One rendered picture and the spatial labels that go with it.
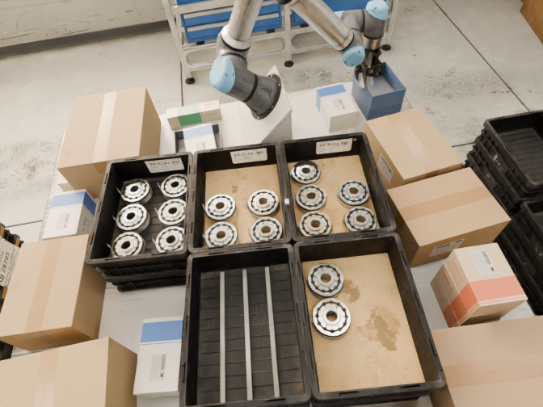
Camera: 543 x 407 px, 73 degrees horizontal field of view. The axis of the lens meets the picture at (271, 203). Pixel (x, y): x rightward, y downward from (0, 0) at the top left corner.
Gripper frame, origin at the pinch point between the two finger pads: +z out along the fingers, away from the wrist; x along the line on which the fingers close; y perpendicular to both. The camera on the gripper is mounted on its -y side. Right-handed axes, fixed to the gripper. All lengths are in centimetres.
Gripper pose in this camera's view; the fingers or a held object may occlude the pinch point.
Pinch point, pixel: (362, 85)
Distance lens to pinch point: 168.6
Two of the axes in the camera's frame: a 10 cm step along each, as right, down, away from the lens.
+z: 0.7, 5.7, 8.2
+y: 2.6, 7.8, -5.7
